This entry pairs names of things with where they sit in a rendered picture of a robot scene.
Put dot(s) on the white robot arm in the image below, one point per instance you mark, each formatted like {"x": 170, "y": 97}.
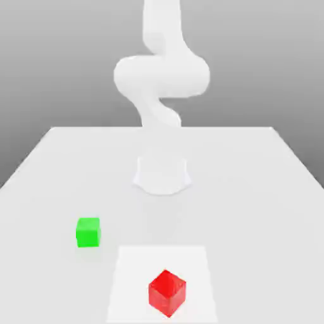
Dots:
{"x": 162, "y": 76}

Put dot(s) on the small green cube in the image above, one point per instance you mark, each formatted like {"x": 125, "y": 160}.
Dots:
{"x": 87, "y": 233}

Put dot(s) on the small red cube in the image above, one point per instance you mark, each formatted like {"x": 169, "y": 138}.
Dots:
{"x": 167, "y": 293}

